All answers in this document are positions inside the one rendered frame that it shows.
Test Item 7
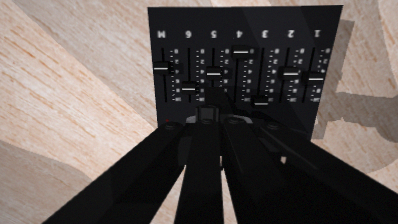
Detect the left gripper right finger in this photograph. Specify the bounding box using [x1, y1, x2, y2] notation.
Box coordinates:
[214, 87, 398, 224]

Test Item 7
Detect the black lighting desk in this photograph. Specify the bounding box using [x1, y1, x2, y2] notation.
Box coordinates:
[147, 5, 343, 141]

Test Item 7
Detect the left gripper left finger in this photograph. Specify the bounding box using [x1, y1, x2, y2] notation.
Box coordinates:
[41, 87, 224, 224]

